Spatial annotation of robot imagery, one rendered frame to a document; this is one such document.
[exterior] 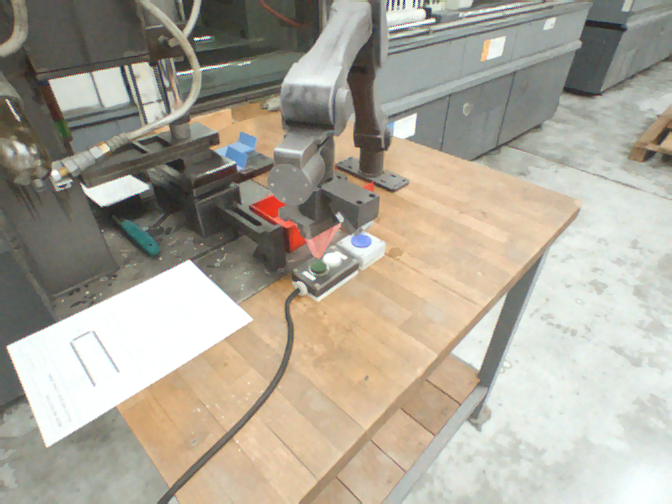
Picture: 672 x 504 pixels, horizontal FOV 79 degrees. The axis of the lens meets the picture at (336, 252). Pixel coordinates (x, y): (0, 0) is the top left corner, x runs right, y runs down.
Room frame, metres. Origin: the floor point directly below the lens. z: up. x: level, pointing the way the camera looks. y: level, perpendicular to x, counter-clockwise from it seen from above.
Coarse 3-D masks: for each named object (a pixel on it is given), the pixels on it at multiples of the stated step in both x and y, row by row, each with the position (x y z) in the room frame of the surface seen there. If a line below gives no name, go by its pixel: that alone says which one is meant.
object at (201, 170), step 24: (168, 72) 0.76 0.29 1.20; (168, 96) 0.75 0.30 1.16; (144, 144) 0.75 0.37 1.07; (168, 144) 0.74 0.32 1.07; (192, 144) 0.74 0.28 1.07; (216, 144) 0.78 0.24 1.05; (96, 168) 0.65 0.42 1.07; (120, 168) 0.64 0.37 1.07; (144, 168) 0.67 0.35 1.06; (168, 168) 0.72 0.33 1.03; (192, 168) 0.71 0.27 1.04; (216, 168) 0.71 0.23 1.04; (192, 192) 0.67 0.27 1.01
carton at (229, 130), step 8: (216, 112) 1.21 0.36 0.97; (224, 112) 1.23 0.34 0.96; (192, 120) 1.15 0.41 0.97; (200, 120) 1.17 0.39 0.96; (208, 120) 1.18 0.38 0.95; (216, 120) 1.20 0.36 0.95; (224, 120) 1.22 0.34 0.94; (232, 120) 1.24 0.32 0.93; (248, 120) 1.15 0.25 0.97; (160, 128) 1.08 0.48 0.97; (168, 128) 1.10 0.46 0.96; (216, 128) 1.20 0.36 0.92; (224, 128) 1.09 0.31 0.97; (232, 128) 1.11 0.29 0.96; (240, 128) 1.13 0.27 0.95; (248, 128) 1.15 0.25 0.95; (224, 136) 1.09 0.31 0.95; (232, 136) 1.11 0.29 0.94; (224, 144) 1.09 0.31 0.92
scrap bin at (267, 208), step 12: (336, 168) 0.88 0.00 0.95; (252, 204) 0.70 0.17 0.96; (264, 204) 0.72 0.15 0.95; (276, 204) 0.75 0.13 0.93; (264, 216) 0.67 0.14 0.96; (276, 216) 0.74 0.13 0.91; (288, 228) 0.62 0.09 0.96; (288, 240) 0.62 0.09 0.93; (300, 240) 0.64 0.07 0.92; (288, 252) 0.62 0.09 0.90
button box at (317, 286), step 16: (304, 272) 0.53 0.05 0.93; (336, 272) 0.53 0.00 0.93; (352, 272) 0.55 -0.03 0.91; (304, 288) 0.50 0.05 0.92; (320, 288) 0.49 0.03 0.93; (336, 288) 0.52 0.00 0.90; (288, 304) 0.47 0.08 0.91; (288, 320) 0.44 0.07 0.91; (288, 336) 0.41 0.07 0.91; (288, 352) 0.38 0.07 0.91; (272, 384) 0.32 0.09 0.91
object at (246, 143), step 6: (240, 132) 1.11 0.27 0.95; (240, 138) 1.10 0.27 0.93; (246, 138) 1.09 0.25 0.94; (252, 138) 1.08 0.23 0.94; (234, 144) 1.08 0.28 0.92; (240, 144) 1.08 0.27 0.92; (246, 144) 1.08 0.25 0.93; (252, 144) 1.07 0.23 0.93; (216, 150) 1.04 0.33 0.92; (222, 150) 1.04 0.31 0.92; (240, 150) 1.04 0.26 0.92; (246, 150) 1.04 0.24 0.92
